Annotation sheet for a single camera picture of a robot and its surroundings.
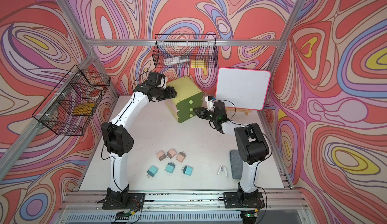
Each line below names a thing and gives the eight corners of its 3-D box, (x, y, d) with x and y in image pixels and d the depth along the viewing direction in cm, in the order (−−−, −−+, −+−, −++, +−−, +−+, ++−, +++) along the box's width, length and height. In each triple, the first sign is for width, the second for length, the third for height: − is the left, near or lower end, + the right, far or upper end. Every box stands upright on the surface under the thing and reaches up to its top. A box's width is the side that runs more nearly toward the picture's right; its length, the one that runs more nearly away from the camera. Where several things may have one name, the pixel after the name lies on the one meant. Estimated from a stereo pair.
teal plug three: (180, 172, 84) (180, 170, 83) (183, 165, 87) (182, 164, 85) (190, 175, 83) (190, 174, 81) (193, 168, 85) (193, 167, 84)
